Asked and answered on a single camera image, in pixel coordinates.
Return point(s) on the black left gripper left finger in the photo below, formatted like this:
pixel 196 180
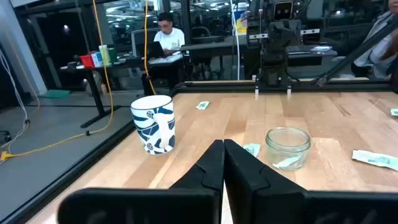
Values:
pixel 186 202

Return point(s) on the red box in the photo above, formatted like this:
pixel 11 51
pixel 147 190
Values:
pixel 87 61

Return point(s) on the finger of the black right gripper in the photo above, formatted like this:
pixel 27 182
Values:
pixel 280 34
pixel 289 34

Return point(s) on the black office chair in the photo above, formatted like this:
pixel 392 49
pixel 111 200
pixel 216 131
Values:
pixel 200 32

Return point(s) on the person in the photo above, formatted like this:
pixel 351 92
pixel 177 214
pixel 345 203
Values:
pixel 377 46
pixel 169 39

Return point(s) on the yellow green cylinder container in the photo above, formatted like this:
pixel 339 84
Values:
pixel 104 55

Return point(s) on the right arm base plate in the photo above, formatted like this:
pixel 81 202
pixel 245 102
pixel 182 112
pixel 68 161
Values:
pixel 273 87

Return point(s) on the black laptop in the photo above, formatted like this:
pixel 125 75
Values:
pixel 154 49

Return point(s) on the black aluminium table frame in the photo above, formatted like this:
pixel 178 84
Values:
pixel 217 87

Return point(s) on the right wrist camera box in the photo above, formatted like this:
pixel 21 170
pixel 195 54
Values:
pixel 283 10

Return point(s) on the long dark desk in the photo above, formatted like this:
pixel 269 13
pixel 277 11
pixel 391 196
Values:
pixel 214 46

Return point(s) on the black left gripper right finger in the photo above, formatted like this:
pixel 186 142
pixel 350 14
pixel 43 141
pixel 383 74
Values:
pixel 264 202

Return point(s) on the green box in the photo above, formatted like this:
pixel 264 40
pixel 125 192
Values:
pixel 112 55

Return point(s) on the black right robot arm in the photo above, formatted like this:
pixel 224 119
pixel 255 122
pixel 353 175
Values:
pixel 275 67

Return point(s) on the black diagonal frame strut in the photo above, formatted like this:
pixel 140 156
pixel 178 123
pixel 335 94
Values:
pixel 357 51

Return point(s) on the small clear glass jar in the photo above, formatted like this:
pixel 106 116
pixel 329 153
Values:
pixel 287 137

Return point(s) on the black office desk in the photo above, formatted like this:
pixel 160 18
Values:
pixel 96 93

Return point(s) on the green white stevia packet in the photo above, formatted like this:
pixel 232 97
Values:
pixel 202 105
pixel 374 159
pixel 286 162
pixel 252 149
pixel 395 112

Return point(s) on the green floor mat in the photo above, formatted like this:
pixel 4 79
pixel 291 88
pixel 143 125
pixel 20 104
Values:
pixel 56 93

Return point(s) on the yellow blue banner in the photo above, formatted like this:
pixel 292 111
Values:
pixel 241 21

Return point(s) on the white blue box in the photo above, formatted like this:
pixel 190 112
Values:
pixel 97 59

